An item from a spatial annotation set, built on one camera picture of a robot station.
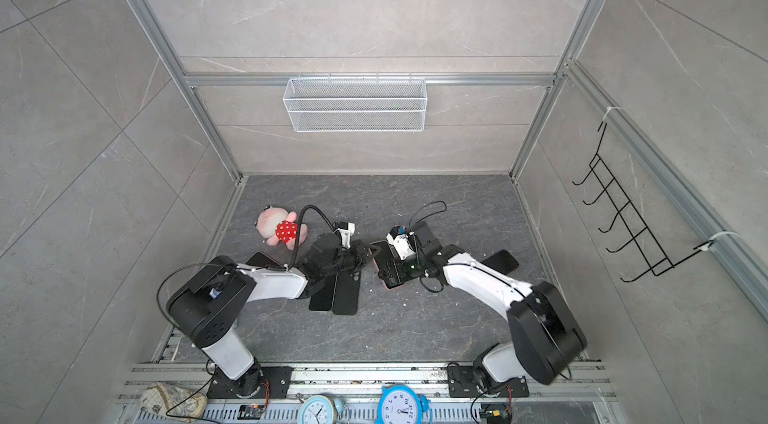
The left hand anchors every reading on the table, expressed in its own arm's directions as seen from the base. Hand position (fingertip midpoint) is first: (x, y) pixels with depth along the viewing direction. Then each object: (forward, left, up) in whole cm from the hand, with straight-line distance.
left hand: (385, 245), depth 85 cm
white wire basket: (+46, +8, +18) cm, 50 cm away
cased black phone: (+1, -38, -14) cm, 41 cm away
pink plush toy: (+13, +37, -7) cm, 39 cm away
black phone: (-12, +19, -11) cm, 25 cm away
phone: (-10, -2, +5) cm, 12 cm away
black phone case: (-10, +12, -12) cm, 20 cm away
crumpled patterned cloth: (-36, +50, -9) cm, 62 cm away
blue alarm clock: (-38, -2, -10) cm, 39 cm away
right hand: (-6, -2, -4) cm, 8 cm away
